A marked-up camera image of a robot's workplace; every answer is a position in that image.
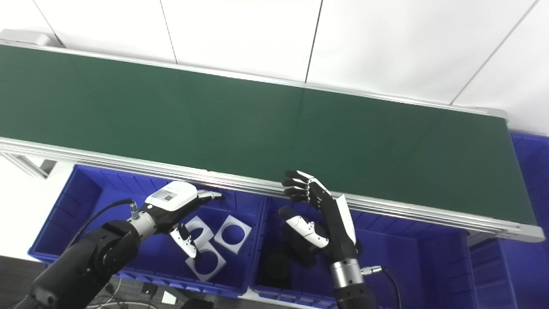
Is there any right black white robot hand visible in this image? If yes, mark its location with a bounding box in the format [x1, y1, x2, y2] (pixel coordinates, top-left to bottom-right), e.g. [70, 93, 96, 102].
[279, 170, 360, 264]

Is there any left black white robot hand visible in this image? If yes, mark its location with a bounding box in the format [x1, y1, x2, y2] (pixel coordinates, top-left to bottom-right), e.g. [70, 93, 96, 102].
[142, 181, 226, 260]

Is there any white square part round hole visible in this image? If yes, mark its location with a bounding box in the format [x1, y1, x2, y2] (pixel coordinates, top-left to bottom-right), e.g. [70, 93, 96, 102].
[214, 215, 253, 255]
[185, 245, 227, 282]
[184, 216, 215, 243]

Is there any blue bin with black parts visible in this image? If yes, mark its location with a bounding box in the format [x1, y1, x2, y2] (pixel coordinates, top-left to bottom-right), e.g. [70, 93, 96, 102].
[249, 195, 477, 309]

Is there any blue bin with white parts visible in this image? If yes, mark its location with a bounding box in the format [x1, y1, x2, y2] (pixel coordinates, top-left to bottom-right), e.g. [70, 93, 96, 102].
[28, 165, 265, 300]

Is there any green conveyor belt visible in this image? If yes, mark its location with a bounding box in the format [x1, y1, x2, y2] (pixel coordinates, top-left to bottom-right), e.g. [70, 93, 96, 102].
[0, 29, 545, 243]

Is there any aluminium conveyor support leg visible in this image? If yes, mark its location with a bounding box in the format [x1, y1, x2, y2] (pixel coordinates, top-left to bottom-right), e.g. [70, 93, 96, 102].
[0, 152, 57, 179]

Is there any empty blue plastic bin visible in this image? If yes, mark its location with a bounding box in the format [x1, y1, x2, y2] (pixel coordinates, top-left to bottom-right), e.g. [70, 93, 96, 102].
[467, 132, 549, 309]

